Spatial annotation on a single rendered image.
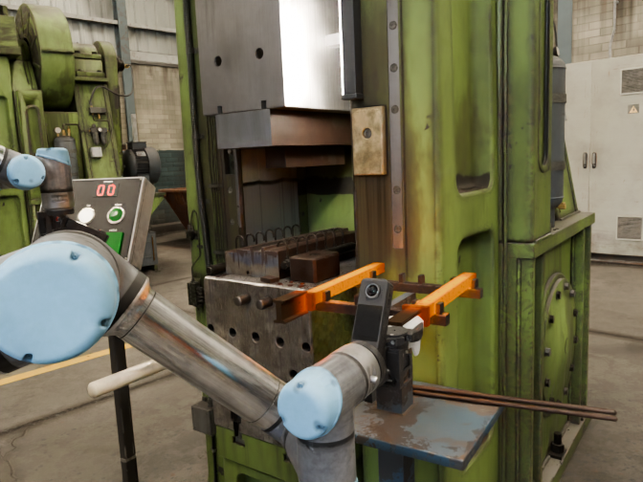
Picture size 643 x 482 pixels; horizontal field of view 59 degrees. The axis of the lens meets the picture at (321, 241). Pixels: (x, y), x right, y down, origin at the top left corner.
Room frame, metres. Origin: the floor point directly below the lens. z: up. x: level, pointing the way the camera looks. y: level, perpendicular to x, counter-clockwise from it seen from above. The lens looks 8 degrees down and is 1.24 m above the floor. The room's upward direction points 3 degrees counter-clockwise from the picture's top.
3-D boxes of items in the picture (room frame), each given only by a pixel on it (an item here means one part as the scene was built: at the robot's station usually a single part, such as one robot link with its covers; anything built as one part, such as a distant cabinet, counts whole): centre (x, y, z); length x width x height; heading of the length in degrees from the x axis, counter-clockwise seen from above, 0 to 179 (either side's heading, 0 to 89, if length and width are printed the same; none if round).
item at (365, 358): (0.75, -0.04, 0.94); 0.08 x 0.05 x 0.08; 59
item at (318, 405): (0.68, 0.01, 0.94); 0.11 x 0.08 x 0.09; 149
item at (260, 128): (1.72, 0.08, 1.32); 0.42 x 0.20 x 0.10; 144
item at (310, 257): (1.50, 0.02, 0.95); 0.12 x 0.08 x 0.06; 144
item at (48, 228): (1.44, 0.67, 1.07); 0.09 x 0.08 x 0.12; 121
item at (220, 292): (1.70, 0.02, 0.69); 0.56 x 0.38 x 0.45; 144
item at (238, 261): (1.72, 0.08, 0.96); 0.42 x 0.20 x 0.09; 144
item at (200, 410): (1.86, 0.42, 0.36); 0.09 x 0.07 x 0.12; 54
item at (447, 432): (1.16, -0.14, 0.69); 0.40 x 0.30 x 0.02; 58
